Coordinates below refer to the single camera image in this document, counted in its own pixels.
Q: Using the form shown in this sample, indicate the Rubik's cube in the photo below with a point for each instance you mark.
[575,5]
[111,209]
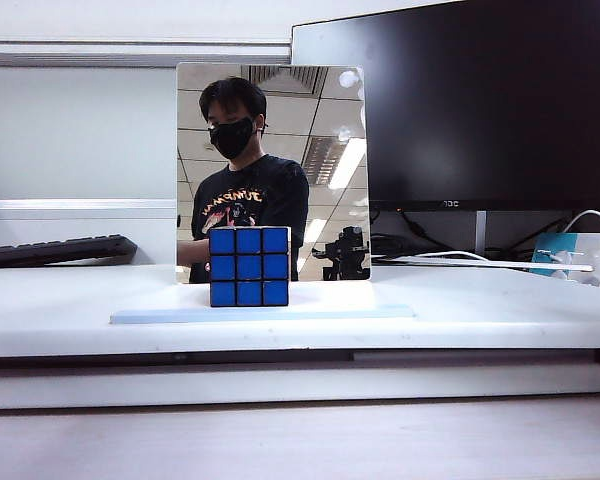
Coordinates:
[250,267]

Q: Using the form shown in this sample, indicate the square frameless mirror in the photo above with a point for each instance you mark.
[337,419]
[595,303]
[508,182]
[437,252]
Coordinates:
[280,150]

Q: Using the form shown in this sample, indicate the white flat monitor base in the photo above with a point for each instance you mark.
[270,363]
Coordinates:
[480,262]

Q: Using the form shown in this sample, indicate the black AOC monitor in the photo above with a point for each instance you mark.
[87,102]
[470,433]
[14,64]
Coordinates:
[480,100]

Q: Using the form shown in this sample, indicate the black keyboard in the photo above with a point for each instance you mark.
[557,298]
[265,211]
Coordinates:
[60,250]

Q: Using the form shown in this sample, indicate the blue white package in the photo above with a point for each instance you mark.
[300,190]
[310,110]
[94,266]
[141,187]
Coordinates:
[565,257]

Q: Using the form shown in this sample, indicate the light blue base plate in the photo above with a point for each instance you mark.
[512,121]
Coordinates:
[330,316]

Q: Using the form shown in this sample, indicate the grey monitor stand post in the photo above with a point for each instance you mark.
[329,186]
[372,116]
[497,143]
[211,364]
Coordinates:
[481,230]

